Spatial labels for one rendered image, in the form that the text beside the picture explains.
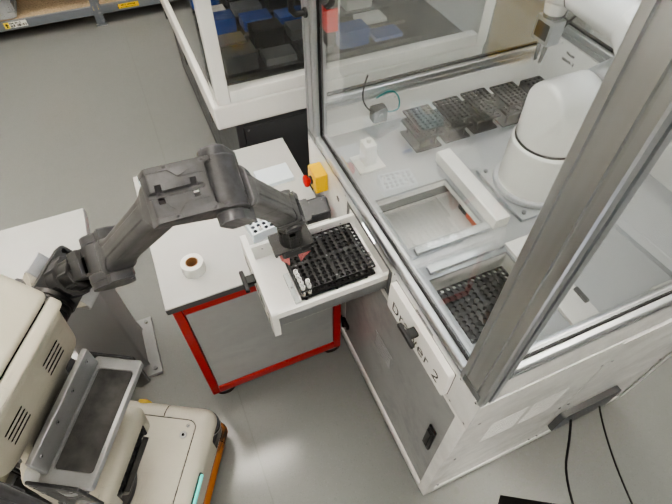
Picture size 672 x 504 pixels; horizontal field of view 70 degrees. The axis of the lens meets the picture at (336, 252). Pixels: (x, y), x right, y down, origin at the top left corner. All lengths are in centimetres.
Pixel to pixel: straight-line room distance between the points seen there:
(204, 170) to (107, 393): 58
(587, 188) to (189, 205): 49
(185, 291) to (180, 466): 61
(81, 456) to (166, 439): 81
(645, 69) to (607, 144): 9
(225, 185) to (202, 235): 99
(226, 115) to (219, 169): 128
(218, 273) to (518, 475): 136
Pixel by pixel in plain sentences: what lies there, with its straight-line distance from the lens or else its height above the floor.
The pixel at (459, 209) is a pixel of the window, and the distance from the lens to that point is 92.
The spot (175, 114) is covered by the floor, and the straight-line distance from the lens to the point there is 355.
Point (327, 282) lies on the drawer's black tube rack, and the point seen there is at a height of 90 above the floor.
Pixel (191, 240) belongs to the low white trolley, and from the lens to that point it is 164.
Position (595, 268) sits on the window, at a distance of 84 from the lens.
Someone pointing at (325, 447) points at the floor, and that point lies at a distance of 205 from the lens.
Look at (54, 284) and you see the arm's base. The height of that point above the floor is 122.
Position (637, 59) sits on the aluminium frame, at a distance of 57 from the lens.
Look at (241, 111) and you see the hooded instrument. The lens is 194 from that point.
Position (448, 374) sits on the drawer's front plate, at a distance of 116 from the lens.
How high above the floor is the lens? 196
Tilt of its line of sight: 51 degrees down
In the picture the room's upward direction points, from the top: straight up
